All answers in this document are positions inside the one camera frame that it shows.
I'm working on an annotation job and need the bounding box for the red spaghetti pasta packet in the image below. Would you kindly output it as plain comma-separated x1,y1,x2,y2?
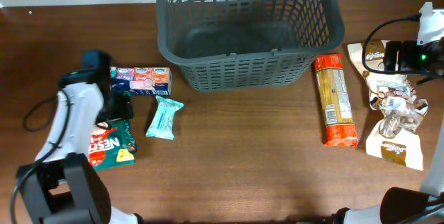
314,53,359,147

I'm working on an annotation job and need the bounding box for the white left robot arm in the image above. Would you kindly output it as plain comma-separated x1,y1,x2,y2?
9,50,144,223

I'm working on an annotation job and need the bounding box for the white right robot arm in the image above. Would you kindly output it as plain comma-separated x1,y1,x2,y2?
314,2,443,223

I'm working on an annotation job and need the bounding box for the Kleenex tissue multipack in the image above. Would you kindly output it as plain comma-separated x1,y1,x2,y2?
110,67,173,96

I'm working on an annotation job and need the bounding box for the grey plastic mesh basket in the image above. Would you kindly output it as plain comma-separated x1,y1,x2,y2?
156,0,345,92

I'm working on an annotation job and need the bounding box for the beige nut mix pouch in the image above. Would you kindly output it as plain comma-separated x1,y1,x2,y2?
366,108,427,171

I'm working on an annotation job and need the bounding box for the beige rice pouch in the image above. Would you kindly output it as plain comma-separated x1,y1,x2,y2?
347,40,429,112

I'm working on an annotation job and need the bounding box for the mint green wipes packet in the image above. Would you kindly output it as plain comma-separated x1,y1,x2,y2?
146,96,184,140

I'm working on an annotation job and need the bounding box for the green Nescafe coffee bag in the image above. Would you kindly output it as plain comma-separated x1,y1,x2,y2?
88,119,137,171

